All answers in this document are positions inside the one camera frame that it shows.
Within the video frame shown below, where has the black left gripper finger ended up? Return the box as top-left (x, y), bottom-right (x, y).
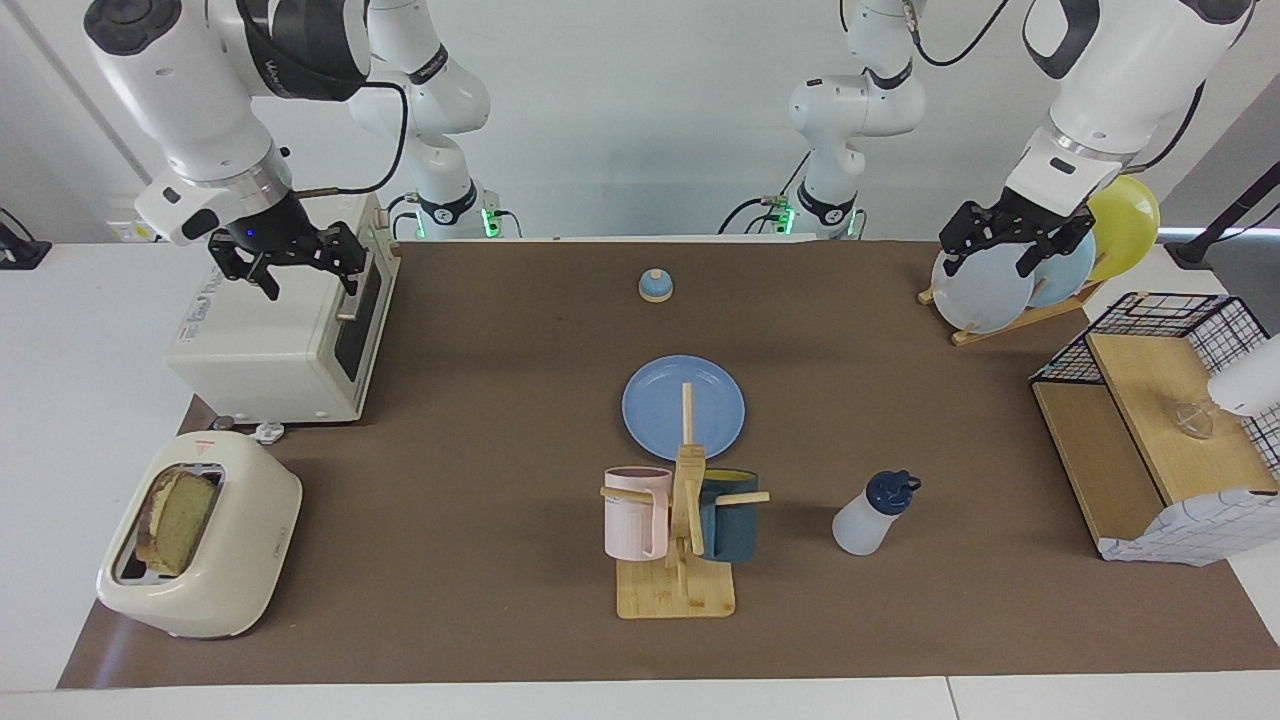
top-left (939, 202), bottom-right (1003, 277)
top-left (1015, 230), bottom-right (1097, 280)

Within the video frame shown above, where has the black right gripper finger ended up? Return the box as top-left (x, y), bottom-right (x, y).
top-left (316, 222), bottom-right (363, 297)
top-left (207, 238), bottom-right (282, 302)

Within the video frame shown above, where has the slice of toast bread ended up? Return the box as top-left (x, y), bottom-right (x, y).
top-left (135, 468), bottom-right (223, 578)

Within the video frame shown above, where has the clear bottle with navy cap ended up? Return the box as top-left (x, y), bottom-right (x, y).
top-left (832, 470), bottom-right (922, 557)

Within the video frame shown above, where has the light blue plate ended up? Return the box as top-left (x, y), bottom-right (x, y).
top-left (1020, 230), bottom-right (1098, 309)

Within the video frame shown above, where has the grey plate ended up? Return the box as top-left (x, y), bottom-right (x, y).
top-left (931, 243), bottom-right (1036, 335)

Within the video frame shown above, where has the wooden plate rack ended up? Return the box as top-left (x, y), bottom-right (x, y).
top-left (918, 278), bottom-right (1106, 348)

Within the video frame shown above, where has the yellow plate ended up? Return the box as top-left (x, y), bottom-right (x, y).
top-left (1085, 176), bottom-right (1161, 283)

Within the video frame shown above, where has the blue round plate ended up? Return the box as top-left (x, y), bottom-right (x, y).
top-left (622, 355), bottom-right (746, 463)

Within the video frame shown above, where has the white toaster oven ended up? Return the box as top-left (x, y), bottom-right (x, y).
top-left (166, 193), bottom-right (401, 425)

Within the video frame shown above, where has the wooden shelf box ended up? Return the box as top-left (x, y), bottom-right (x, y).
top-left (1032, 332), bottom-right (1280, 546)

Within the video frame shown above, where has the brown table mat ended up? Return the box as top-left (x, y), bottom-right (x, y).
top-left (57, 238), bottom-right (1280, 689)

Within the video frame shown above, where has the clear glass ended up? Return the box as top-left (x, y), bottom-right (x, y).
top-left (1172, 400), bottom-right (1219, 441)

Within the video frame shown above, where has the black clamp base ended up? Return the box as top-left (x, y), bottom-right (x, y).
top-left (0, 208), bottom-right (53, 271)

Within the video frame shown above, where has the cream two-slot toaster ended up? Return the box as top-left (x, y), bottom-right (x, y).
top-left (96, 431), bottom-right (303, 640)

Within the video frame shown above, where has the white checked cloth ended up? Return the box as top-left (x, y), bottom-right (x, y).
top-left (1096, 487), bottom-right (1280, 568)

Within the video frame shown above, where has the dark teal mug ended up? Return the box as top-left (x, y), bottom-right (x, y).
top-left (697, 469), bottom-right (761, 562)

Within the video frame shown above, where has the pink mug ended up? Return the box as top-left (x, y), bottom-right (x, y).
top-left (603, 466), bottom-right (673, 562)

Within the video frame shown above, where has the wooden mug tree stand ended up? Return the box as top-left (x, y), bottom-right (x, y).
top-left (600, 383), bottom-right (771, 620)

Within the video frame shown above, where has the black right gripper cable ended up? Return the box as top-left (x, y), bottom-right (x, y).
top-left (298, 80), bottom-right (412, 199)

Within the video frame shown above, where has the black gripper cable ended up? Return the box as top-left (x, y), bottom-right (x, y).
top-left (905, 0), bottom-right (1206, 173)
top-left (298, 80), bottom-right (412, 199)

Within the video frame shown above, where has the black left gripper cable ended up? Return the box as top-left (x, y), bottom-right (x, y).
top-left (905, 0), bottom-right (1206, 173)

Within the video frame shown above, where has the black wire basket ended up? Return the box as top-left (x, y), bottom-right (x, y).
top-left (1030, 292), bottom-right (1280, 481)

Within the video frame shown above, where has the black arm base cable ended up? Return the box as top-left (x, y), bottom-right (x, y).
top-left (717, 150), bottom-right (813, 238)

